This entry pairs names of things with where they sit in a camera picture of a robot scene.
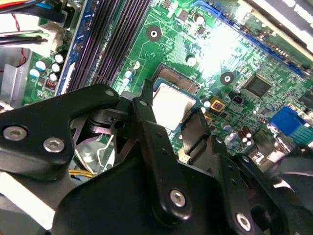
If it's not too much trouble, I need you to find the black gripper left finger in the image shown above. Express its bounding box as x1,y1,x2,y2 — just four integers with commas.
0,78,194,227

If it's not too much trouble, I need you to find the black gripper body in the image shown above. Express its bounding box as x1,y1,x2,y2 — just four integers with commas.
52,156,236,235

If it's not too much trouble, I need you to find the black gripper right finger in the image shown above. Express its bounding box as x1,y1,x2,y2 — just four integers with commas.
180,105,304,235

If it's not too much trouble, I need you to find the silver CPU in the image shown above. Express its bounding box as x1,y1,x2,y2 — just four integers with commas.
151,82,199,132

